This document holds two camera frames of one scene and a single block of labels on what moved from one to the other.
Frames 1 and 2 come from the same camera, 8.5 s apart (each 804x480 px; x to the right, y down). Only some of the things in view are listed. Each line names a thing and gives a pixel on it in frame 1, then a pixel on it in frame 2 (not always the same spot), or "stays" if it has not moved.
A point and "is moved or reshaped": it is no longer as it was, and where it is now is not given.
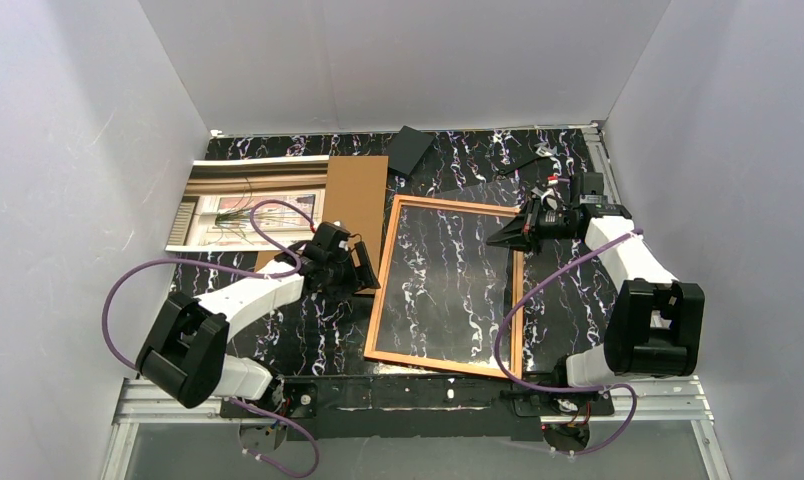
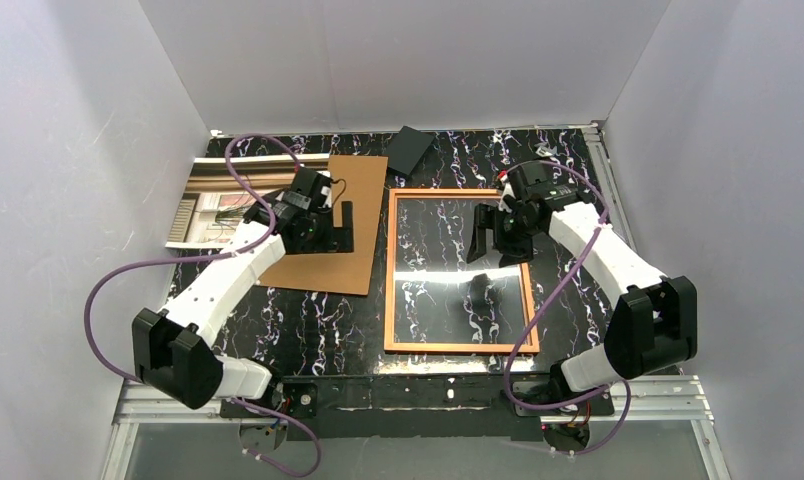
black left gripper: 349,266 to 335,237
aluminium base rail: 670,399 stays
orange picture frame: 379,296 is moved or reshaped
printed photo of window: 214,215 stays
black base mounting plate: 418,408 stays
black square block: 407,149 stays
